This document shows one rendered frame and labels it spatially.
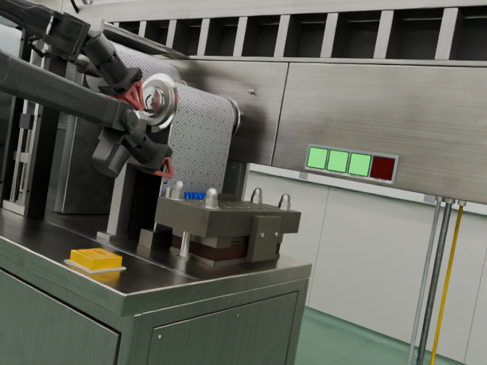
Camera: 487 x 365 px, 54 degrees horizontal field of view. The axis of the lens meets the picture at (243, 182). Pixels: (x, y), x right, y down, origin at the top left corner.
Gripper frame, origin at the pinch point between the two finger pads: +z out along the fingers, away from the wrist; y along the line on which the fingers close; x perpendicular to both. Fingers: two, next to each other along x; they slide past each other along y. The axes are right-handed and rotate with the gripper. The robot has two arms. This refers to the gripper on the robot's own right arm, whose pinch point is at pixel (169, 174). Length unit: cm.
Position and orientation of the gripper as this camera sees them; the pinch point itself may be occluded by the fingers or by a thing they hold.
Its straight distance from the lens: 120.2
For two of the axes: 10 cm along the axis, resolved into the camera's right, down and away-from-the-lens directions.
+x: 4.3, -8.4, 3.3
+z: 4.4, 5.1, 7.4
